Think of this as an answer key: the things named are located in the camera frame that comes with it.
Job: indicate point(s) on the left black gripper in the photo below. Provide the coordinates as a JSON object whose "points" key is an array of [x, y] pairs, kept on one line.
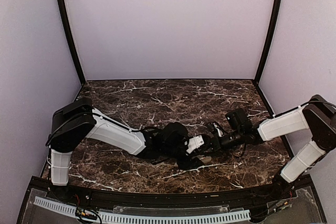
{"points": [[190, 163]]}

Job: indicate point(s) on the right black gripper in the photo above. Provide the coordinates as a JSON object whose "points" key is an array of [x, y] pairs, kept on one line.
{"points": [[214, 142]]}

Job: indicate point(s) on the grey remote control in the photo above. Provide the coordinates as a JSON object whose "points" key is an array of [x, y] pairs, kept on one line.
{"points": [[204, 159]]}

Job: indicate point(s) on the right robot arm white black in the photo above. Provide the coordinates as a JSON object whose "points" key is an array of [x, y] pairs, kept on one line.
{"points": [[316, 115]]}

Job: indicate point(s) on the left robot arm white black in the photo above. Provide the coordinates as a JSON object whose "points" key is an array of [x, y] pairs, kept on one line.
{"points": [[79, 120]]}

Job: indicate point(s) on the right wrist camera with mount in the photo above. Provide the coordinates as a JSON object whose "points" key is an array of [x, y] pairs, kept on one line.
{"points": [[216, 129]]}

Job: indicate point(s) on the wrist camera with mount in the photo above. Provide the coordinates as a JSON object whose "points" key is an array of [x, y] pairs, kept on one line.
{"points": [[197, 144], [216, 129]]}

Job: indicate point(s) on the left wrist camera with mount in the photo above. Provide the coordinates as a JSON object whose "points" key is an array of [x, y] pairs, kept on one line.
{"points": [[197, 144]]}

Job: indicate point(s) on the black front rail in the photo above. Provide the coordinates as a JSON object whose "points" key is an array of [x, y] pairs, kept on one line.
{"points": [[256, 198]]}

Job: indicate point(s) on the right black frame post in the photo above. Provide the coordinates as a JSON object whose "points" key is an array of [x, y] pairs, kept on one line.
{"points": [[268, 41]]}

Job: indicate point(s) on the black frame post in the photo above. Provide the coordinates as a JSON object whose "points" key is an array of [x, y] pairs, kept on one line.
{"points": [[70, 41], [268, 41]]}

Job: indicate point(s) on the white slotted cable duct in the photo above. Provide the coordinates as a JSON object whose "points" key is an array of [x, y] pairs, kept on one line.
{"points": [[109, 217]]}

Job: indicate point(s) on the left black frame post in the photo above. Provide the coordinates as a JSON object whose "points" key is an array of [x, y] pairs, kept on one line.
{"points": [[70, 41]]}

